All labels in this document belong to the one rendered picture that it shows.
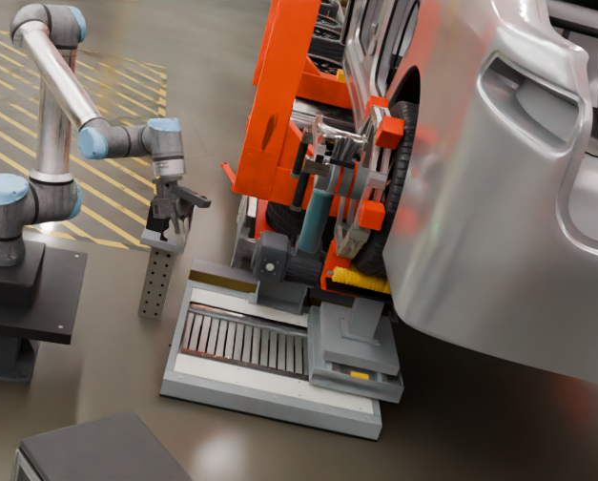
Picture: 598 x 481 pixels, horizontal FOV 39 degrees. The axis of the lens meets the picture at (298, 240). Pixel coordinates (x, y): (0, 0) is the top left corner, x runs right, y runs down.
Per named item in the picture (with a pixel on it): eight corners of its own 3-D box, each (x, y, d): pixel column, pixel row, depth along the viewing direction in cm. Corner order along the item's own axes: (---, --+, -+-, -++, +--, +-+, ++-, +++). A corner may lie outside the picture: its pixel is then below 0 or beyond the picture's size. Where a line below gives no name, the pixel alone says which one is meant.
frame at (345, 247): (355, 279, 305) (401, 138, 284) (338, 275, 304) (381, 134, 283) (346, 220, 355) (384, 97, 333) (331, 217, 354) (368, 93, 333)
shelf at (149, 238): (183, 254, 324) (185, 247, 322) (139, 243, 322) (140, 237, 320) (195, 212, 363) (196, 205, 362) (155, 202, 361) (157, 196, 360)
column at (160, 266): (160, 320, 357) (180, 232, 341) (136, 315, 356) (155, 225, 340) (164, 308, 367) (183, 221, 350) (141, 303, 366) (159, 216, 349)
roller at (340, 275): (400, 299, 323) (404, 286, 320) (325, 282, 319) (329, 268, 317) (399, 292, 328) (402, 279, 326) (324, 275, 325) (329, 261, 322)
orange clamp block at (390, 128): (395, 151, 295) (403, 135, 287) (373, 145, 294) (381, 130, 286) (397, 135, 298) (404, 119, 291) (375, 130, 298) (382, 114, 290)
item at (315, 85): (354, 111, 550) (369, 59, 536) (276, 91, 544) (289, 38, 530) (352, 104, 565) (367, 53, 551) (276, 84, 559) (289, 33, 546)
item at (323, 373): (398, 406, 330) (405, 385, 326) (308, 386, 326) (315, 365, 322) (384, 339, 376) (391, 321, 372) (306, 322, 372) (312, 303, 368)
